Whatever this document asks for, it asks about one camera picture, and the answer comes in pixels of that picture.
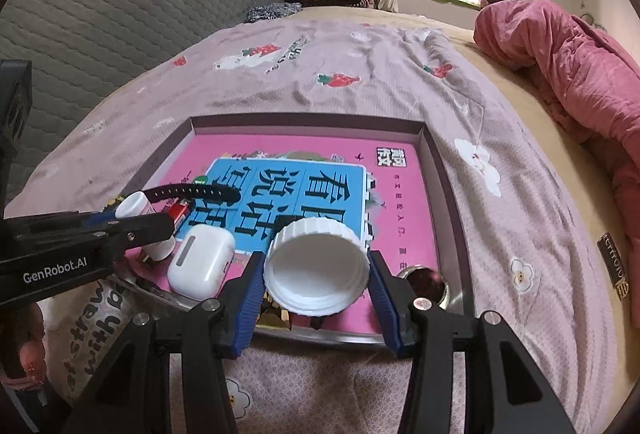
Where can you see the dark patterned cloth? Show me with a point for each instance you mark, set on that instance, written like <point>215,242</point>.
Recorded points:
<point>272,12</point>

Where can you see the grey quilted cover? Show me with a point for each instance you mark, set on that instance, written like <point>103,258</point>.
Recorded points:
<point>125,14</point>

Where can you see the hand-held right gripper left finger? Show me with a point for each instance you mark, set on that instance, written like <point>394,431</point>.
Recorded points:
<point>247,304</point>

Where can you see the shallow dark cardboard box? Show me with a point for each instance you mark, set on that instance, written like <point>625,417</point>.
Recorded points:
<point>450,214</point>

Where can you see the brass metal pot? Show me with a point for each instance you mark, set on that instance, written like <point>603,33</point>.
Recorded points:
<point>425,281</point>

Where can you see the black and gold mattress label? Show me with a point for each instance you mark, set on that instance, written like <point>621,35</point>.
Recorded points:
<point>614,264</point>

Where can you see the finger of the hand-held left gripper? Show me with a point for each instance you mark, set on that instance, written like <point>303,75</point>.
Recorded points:
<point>145,229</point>
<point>95,217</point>

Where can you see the beige bed sheet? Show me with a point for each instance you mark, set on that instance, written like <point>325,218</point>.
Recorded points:
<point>540,139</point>

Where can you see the pink quilt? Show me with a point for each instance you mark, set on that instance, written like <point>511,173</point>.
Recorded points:
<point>575,54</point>

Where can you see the yellow and black wristwatch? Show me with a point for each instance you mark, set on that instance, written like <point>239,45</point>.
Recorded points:
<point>200,191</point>

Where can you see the person's left hand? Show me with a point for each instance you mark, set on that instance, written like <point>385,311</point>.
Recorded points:
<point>31,361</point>

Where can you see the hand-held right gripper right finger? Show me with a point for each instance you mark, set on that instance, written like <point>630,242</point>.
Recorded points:
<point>385,309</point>

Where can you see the white earbuds case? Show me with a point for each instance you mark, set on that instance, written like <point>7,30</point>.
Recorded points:
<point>200,259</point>

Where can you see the small white bottle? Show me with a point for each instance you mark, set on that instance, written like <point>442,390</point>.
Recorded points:
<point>131,205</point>

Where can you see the black and gold slim box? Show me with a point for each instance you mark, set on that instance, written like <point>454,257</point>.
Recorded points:
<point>275,318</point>

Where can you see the pink and blue book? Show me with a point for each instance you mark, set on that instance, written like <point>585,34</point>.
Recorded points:
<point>325,149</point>

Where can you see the strawberry printed blanket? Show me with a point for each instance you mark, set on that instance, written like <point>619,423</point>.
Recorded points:
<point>375,79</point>

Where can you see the white ribbed jar lid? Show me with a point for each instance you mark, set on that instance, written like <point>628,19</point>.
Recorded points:
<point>312,274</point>

